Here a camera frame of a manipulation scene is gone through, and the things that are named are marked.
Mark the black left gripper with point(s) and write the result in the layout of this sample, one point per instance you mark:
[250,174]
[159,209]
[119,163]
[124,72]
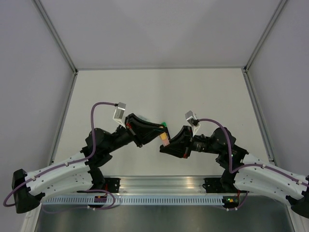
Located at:
[142,131]

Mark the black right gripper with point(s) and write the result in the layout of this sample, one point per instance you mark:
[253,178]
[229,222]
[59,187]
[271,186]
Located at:
[181,143]

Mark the orange pen cap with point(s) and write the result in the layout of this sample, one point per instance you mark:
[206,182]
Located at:
[163,136]

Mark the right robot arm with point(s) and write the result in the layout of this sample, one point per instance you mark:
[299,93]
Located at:
[242,170]

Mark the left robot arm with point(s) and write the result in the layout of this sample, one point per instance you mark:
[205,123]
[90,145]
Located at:
[81,172]

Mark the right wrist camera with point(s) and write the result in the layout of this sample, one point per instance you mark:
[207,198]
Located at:
[192,119]

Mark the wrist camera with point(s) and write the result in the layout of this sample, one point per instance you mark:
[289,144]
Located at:
[192,119]
[119,113]

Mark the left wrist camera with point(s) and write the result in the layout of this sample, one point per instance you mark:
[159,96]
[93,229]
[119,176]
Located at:
[119,113]

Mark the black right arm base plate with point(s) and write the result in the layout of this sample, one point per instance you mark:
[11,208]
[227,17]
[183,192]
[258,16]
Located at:
[220,185]

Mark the white slotted cable duct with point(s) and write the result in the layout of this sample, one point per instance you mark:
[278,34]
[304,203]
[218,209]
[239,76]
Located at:
[136,200]

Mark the aluminium mounting rail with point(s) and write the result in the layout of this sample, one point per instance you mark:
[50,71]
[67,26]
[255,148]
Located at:
[193,184]

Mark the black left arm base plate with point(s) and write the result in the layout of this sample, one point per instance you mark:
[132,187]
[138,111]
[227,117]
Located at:
[112,184]

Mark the right aluminium frame post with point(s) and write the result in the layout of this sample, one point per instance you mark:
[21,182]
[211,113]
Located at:
[270,25]

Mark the aluminium frame post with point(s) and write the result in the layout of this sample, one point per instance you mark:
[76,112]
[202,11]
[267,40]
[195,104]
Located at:
[54,33]
[270,25]

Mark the left aluminium frame post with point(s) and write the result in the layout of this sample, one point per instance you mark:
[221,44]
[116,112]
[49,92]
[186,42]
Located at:
[54,33]

